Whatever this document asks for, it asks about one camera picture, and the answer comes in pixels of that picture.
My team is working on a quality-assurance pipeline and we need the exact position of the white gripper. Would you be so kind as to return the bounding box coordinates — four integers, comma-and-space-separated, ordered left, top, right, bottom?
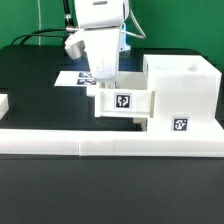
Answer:
85, 27, 120, 81

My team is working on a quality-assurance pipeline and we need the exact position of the white drawer box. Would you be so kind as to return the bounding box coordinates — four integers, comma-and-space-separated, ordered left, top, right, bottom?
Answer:
86, 85, 155, 118
133, 118, 147, 131

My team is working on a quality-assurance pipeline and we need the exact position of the white drawer cabinet shell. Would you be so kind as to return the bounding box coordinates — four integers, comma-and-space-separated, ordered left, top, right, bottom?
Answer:
143, 54, 222, 133

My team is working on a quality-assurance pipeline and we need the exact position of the white drawer box front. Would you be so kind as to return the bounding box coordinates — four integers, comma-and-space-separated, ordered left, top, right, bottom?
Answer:
133, 118, 147, 131

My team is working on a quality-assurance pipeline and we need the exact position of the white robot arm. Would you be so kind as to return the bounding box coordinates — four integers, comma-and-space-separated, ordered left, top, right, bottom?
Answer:
65, 0, 129, 82

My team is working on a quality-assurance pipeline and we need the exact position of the white fiducial marker sheet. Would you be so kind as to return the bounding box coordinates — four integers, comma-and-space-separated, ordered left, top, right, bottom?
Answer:
53, 70, 148, 88

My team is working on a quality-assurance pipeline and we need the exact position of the black cable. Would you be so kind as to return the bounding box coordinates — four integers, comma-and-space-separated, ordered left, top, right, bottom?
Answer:
9, 0, 80, 47

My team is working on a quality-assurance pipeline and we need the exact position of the white L-shaped border wall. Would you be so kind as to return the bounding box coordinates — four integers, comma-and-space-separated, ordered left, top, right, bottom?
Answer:
0, 93, 224, 158

